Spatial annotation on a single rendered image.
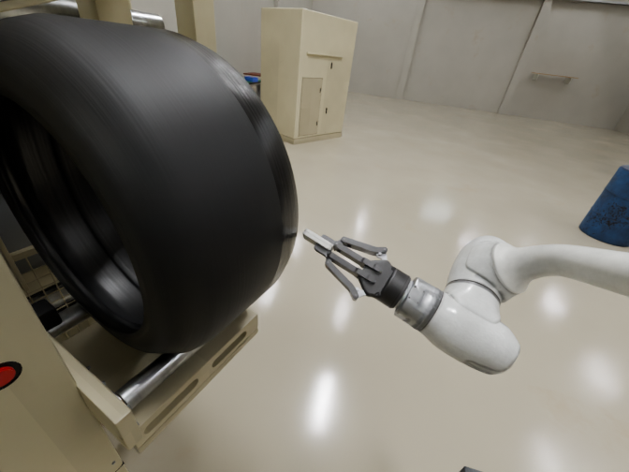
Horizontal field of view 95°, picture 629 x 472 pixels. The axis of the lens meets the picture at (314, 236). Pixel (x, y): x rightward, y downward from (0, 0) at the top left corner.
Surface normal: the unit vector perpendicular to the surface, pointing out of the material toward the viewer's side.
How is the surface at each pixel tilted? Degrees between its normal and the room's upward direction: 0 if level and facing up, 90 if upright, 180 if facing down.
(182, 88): 38
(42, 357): 90
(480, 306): 18
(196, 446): 0
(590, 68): 90
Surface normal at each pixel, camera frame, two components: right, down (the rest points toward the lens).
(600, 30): -0.23, 0.50
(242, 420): 0.11, -0.84
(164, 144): 0.58, -0.13
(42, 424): 0.86, 0.35
